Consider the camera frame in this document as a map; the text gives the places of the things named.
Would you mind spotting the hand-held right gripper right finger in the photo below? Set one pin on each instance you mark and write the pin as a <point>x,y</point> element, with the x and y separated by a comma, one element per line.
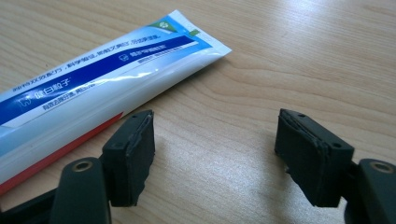
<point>314,155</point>

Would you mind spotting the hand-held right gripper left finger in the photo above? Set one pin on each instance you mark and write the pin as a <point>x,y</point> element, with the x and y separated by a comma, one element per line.
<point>129,161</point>

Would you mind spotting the white and blue toothpaste tube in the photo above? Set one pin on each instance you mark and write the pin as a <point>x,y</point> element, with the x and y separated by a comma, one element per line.
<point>93,93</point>

